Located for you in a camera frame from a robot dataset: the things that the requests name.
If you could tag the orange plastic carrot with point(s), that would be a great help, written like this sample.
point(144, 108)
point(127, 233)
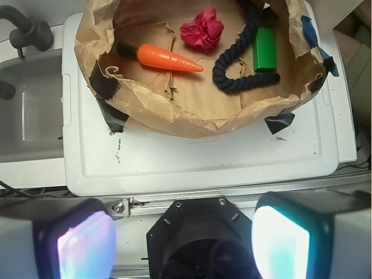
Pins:
point(154, 56)

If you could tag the crumpled red paper ball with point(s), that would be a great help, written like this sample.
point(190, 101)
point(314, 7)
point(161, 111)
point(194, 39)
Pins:
point(204, 31)

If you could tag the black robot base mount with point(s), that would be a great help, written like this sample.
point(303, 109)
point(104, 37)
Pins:
point(201, 240)

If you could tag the grey toy sink basin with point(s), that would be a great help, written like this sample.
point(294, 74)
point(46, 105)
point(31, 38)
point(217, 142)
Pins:
point(32, 122)

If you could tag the brown paper bag tray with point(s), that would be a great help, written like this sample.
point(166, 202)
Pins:
point(190, 105)

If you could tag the green rectangular block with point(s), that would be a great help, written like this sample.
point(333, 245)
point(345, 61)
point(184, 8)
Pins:
point(264, 50)

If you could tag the aluminium frame rail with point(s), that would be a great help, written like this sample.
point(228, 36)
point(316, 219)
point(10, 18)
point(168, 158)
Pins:
point(244, 197)

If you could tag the dark grey faucet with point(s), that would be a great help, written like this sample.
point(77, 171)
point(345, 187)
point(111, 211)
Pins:
point(27, 32)

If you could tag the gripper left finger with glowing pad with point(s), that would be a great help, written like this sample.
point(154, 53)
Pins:
point(56, 238)

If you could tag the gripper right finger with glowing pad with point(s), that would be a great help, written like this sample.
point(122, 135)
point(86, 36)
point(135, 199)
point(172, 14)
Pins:
point(313, 234)

